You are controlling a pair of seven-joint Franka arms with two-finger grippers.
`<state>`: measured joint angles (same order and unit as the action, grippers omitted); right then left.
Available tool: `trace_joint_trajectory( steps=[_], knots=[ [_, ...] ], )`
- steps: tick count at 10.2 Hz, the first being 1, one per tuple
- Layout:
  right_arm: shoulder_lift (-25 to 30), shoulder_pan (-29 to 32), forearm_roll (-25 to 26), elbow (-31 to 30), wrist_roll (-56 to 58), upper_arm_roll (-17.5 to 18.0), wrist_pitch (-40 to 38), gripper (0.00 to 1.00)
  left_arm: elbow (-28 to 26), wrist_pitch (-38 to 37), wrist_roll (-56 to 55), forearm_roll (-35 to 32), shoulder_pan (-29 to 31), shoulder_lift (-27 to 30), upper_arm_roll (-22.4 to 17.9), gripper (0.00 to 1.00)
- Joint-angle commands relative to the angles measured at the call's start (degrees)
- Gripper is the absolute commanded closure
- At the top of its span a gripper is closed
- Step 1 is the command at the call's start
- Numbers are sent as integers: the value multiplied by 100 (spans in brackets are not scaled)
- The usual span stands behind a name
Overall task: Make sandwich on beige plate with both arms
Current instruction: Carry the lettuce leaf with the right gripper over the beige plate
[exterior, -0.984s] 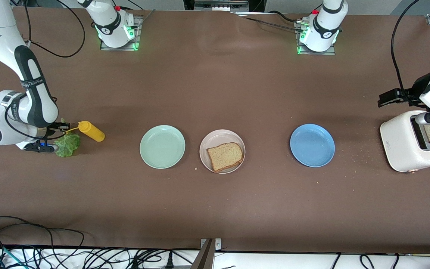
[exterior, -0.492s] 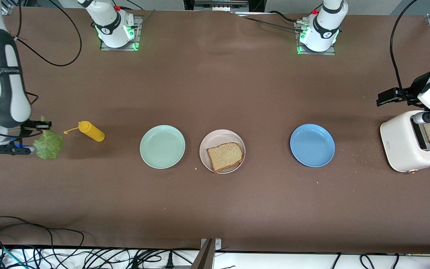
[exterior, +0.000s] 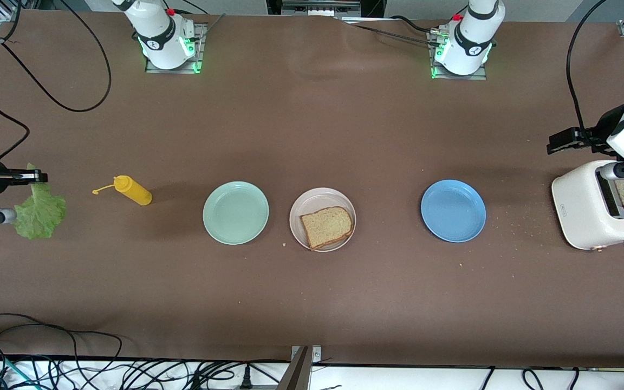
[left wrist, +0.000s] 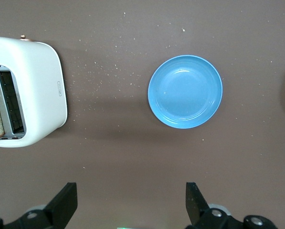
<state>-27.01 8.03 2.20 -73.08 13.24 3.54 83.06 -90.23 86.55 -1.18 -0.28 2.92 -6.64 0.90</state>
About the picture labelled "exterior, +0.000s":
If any green lettuce leaf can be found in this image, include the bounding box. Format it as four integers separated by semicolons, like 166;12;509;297
13;162;67;241

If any yellow mustard squeeze bottle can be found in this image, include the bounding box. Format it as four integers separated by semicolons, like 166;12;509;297
92;175;153;206

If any blue plate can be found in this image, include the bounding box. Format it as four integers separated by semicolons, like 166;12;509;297
420;179;487;243

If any mint green plate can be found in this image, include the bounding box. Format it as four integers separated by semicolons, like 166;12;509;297
203;181;270;245

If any beige plate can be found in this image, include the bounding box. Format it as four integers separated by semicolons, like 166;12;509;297
289;187;356;252

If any white two-slot toaster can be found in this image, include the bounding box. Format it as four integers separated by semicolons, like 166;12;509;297
551;160;624;251

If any black and grey equipment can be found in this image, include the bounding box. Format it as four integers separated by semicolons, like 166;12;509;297
266;0;386;20

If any dark metal pole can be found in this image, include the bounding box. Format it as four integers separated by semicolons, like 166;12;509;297
276;347;313;390

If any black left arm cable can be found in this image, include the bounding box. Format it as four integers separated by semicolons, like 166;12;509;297
565;0;608;136

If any long black looping cable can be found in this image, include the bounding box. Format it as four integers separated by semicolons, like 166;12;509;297
0;0;112;113

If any black arcing cable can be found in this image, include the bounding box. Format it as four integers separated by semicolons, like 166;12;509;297
0;313;123;380

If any thin dark cable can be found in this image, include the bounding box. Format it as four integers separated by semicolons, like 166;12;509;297
339;16;443;47

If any small metal bracket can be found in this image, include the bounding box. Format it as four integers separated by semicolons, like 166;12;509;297
290;345;322;363

